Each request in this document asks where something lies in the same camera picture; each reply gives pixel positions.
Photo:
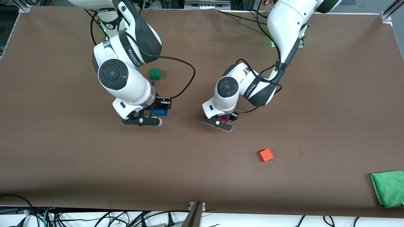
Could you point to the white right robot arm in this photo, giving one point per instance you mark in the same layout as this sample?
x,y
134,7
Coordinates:
x,y
126,78

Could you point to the red wooden block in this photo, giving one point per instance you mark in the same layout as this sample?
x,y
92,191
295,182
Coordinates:
x,y
223,119

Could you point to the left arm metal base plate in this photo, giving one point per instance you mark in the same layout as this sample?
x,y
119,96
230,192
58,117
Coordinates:
x,y
301,45

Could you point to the aluminium frame profile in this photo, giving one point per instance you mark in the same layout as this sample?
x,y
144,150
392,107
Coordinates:
x,y
22,7
391,11

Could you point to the brown paper table cover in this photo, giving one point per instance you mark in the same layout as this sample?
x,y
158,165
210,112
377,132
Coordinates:
x,y
202,176

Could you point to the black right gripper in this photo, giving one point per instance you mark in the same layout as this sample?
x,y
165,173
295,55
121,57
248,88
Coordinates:
x,y
158,104

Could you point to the green wooden block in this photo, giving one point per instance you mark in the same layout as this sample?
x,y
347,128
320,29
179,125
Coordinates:
x,y
154,73

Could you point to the black power plug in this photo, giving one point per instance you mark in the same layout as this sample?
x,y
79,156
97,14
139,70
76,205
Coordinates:
x,y
170,220

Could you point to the orange wooden block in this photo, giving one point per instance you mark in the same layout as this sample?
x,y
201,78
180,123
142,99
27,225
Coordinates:
x,y
265,155

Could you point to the green microfiber cloth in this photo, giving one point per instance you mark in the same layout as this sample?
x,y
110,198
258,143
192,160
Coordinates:
x,y
389,189

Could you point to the grey power strip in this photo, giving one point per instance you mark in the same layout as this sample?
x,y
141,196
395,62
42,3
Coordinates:
x,y
206,3

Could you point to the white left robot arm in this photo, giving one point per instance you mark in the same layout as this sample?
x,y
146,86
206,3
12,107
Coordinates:
x,y
287,25

